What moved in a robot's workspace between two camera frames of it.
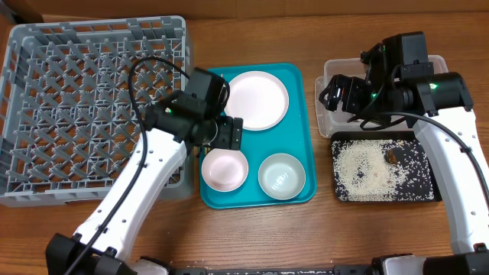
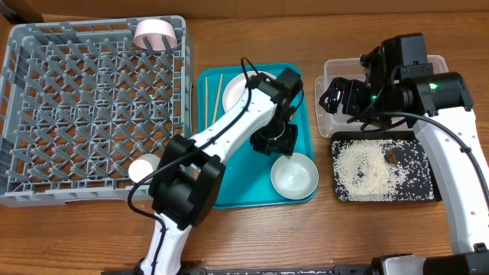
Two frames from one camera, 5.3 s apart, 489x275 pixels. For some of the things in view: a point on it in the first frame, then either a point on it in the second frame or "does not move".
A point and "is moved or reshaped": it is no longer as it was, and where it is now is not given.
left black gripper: (231, 132) -> (288, 144)
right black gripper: (340, 92) does not move
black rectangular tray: (380, 166) does not move
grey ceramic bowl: (281, 176) is moved or reshaped
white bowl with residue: (225, 169) -> (154, 30)
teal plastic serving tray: (293, 136) -> (212, 80)
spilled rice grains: (381, 170) does not move
